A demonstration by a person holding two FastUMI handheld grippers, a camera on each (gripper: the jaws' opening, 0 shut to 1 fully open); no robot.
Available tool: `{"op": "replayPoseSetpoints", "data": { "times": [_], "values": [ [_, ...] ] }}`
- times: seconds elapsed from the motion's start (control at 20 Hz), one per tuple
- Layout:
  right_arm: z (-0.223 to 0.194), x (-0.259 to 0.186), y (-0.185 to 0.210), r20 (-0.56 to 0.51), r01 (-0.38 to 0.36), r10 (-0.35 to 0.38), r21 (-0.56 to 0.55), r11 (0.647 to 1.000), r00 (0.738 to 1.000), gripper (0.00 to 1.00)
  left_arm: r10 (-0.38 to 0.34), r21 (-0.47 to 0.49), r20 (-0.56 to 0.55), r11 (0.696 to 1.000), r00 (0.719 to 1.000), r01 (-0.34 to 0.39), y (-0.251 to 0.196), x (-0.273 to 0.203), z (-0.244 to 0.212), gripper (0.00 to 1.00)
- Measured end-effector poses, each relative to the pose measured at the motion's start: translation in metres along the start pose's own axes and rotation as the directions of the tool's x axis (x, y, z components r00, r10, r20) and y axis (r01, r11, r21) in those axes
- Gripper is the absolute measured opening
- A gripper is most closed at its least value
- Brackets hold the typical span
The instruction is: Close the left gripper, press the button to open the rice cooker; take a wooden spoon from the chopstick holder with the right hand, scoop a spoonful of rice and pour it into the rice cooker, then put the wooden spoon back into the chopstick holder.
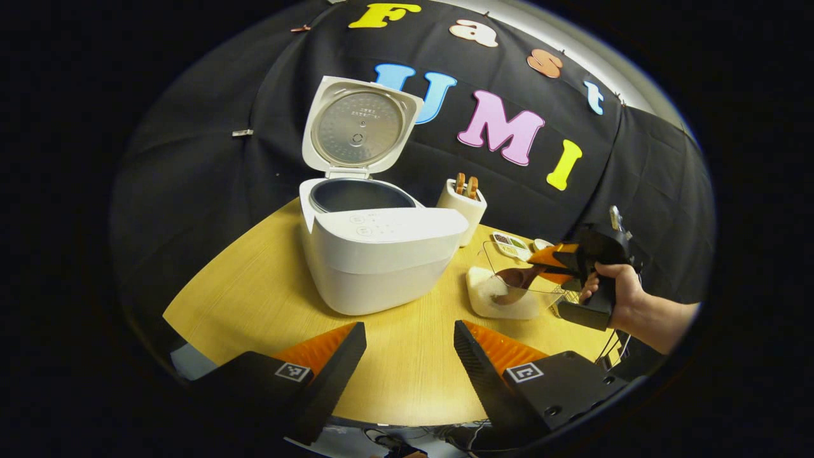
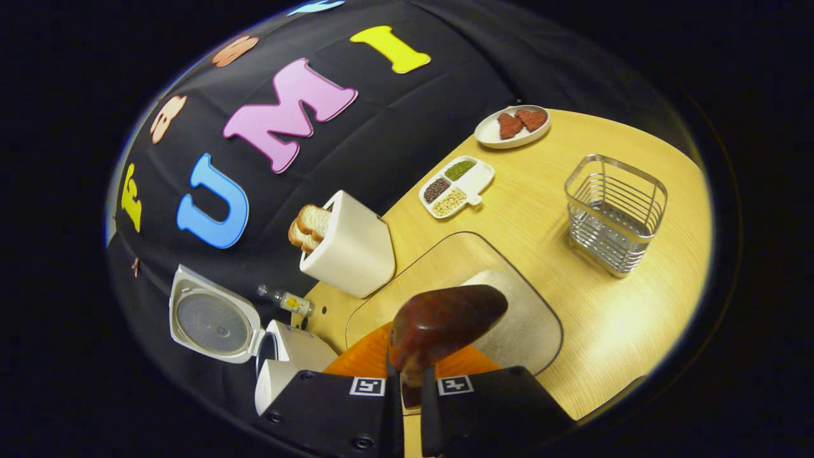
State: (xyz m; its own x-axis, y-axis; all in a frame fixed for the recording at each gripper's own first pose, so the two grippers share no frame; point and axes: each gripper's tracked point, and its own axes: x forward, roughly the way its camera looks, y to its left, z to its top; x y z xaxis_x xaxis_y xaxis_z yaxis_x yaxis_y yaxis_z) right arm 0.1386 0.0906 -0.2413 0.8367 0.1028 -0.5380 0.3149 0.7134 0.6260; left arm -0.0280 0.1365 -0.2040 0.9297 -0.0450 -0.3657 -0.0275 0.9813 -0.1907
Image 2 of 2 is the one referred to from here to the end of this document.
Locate metal wire chopstick holder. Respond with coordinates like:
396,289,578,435
564,154,668,279

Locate small glass bottle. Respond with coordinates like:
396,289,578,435
257,284,315,319

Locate red meat piece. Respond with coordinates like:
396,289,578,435
515,109,548,132
497,112,525,140

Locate bread slice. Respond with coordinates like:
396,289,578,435
288,216,322,255
296,204,333,242

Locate pile of yellow beans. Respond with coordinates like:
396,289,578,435
432,188,467,216

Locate brown wooden spoon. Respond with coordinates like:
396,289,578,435
388,284,509,408

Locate round white plate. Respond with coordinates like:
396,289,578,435
474,105,551,149

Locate clear plastic container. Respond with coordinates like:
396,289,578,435
345,231,564,376

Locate black backdrop cloth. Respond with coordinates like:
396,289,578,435
105,0,697,440

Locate white rice cooker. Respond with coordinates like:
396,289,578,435
169,264,339,417

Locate pile of dark beans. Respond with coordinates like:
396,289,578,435
423,177,452,204

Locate white divided dish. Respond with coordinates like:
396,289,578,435
418,155,495,220

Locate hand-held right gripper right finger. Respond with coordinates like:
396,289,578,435
420,343,576,458

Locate white toaster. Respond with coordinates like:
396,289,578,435
299,190,396,299

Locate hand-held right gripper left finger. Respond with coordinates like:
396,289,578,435
258,321,406,458

